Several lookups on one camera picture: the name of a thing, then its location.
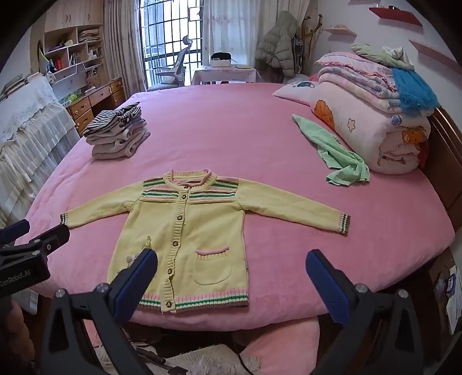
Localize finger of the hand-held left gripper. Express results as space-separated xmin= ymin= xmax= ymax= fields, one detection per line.
xmin=0 ymin=224 xmax=71 ymax=267
xmin=0 ymin=219 xmax=31 ymax=249

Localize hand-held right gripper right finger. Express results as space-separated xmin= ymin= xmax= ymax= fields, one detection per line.
xmin=305 ymin=249 xmax=424 ymax=375

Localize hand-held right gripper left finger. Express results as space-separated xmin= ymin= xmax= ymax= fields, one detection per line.
xmin=40 ymin=248 xmax=159 ymax=375

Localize yellow striped knit cardigan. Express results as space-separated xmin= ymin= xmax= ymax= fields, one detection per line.
xmin=59 ymin=168 xmax=351 ymax=314

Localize stack of folded clothes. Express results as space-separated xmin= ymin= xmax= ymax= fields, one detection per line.
xmin=83 ymin=102 xmax=151 ymax=160

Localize pink cushion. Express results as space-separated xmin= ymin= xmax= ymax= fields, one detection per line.
xmin=231 ymin=317 xmax=322 ymax=375

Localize white lace furniture cover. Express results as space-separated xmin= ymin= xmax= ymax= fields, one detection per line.
xmin=0 ymin=76 xmax=82 ymax=228

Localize white fluffy rug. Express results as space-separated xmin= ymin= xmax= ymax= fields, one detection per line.
xmin=96 ymin=342 xmax=260 ymax=375

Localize papers on floor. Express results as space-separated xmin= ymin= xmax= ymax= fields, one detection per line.
xmin=433 ymin=267 xmax=462 ymax=336

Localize light green shirt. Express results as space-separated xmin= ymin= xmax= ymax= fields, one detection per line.
xmin=292 ymin=114 xmax=372 ymax=187

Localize wooden desk with drawers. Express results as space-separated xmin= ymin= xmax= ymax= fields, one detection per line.
xmin=65 ymin=77 xmax=127 ymax=137

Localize pile of books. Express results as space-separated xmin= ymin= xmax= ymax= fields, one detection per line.
xmin=0 ymin=72 xmax=42 ymax=102

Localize pink bed blanket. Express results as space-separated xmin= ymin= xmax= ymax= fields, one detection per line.
xmin=14 ymin=82 xmax=455 ymax=332

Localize pink printed pillow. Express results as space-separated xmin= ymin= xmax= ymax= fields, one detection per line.
xmin=272 ymin=80 xmax=322 ymax=107

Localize beige patterned curtain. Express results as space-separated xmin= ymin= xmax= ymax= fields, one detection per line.
xmin=103 ymin=0 xmax=147 ymax=96

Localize folded pink ruffled blanket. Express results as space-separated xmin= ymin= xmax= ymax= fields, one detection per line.
xmin=316 ymin=51 xmax=403 ymax=112

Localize grey office chair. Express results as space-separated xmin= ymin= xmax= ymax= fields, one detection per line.
xmin=148 ymin=35 xmax=193 ymax=91

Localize blue fringed cloth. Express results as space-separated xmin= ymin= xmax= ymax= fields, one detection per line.
xmin=392 ymin=68 xmax=441 ymax=117

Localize table with floral cloth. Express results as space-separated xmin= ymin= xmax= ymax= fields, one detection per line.
xmin=191 ymin=65 xmax=261 ymax=86

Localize wooden upper cabinet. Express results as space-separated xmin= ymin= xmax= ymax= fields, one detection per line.
xmin=44 ymin=0 xmax=105 ymax=32

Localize window with metal grille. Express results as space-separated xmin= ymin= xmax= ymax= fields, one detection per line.
xmin=137 ymin=0 xmax=203 ymax=91

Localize pale green folded cloth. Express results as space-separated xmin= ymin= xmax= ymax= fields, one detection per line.
xmin=351 ymin=43 xmax=416 ymax=71

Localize grey puffer jacket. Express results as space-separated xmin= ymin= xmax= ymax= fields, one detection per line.
xmin=256 ymin=11 xmax=300 ymax=77

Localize wooden coat rack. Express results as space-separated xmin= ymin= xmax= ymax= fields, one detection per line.
xmin=300 ymin=14 xmax=323 ymax=76

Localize white sheer curtain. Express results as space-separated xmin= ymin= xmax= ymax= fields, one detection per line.
xmin=202 ymin=0 xmax=258 ymax=69

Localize black cable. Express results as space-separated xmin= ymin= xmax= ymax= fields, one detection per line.
xmin=231 ymin=339 xmax=260 ymax=375

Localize wooden bed frame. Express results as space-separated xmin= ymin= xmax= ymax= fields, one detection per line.
xmin=420 ymin=106 xmax=462 ymax=235

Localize wooden wall bookshelf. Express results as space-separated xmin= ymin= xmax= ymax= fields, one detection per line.
xmin=38 ymin=25 xmax=107 ymax=85

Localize long pink wall shelf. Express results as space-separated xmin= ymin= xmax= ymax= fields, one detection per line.
xmin=409 ymin=39 xmax=462 ymax=74

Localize red wall shelf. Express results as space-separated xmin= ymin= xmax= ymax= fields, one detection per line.
xmin=369 ymin=6 xmax=423 ymax=27

